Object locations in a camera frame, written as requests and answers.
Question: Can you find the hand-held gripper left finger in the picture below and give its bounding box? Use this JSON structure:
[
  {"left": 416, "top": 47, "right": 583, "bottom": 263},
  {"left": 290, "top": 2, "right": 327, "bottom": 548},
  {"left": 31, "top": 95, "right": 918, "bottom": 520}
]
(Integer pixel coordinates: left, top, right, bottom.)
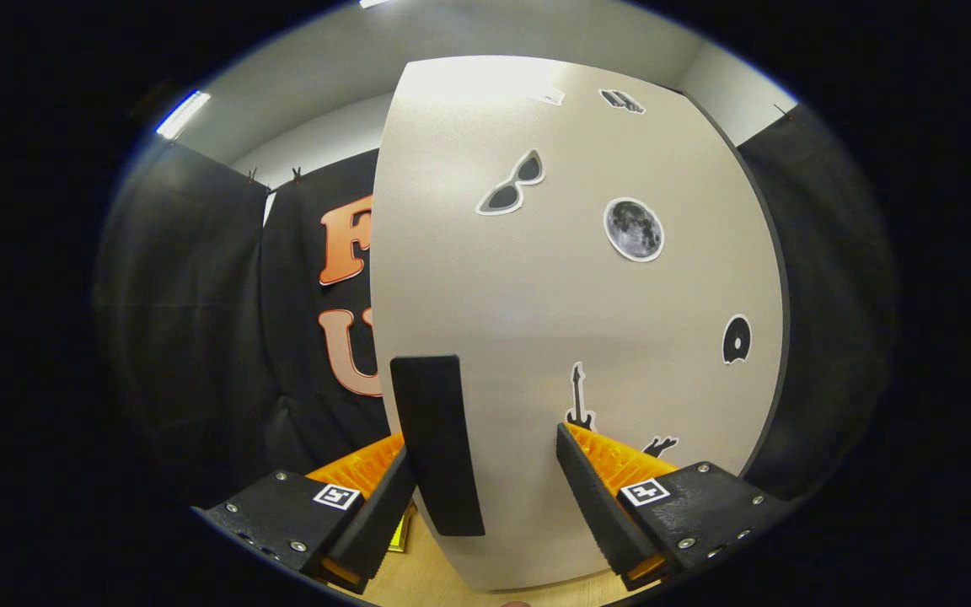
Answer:
[{"left": 192, "top": 432, "right": 416, "bottom": 595}]

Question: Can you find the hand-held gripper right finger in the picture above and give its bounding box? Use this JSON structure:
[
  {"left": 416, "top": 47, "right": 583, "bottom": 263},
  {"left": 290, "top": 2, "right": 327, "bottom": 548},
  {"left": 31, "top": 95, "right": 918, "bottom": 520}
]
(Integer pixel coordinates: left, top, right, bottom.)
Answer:
[{"left": 555, "top": 422, "right": 794, "bottom": 591}]

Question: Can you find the beige shoe cabinet door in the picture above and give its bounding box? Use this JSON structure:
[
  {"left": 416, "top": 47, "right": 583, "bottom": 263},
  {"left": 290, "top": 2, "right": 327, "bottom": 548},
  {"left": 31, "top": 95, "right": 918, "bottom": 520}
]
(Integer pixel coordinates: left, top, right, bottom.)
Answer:
[{"left": 370, "top": 55, "right": 788, "bottom": 591}]

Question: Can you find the yellow book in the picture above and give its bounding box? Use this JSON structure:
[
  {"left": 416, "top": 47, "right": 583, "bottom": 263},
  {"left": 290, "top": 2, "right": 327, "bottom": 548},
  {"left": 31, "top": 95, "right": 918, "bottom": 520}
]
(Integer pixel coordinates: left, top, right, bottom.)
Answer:
[{"left": 389, "top": 502, "right": 416, "bottom": 554}]

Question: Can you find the black backdrop cloth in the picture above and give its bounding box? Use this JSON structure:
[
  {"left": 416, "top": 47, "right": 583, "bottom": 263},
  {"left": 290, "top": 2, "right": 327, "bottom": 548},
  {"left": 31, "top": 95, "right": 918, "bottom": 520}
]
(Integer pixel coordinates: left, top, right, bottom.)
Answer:
[{"left": 94, "top": 101, "right": 899, "bottom": 507}]

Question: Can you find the ceiling tube light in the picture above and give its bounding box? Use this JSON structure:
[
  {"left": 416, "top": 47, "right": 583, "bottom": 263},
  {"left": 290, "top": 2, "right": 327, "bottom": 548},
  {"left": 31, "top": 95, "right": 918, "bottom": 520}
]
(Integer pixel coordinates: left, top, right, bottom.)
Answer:
[{"left": 155, "top": 89, "right": 212, "bottom": 142}]

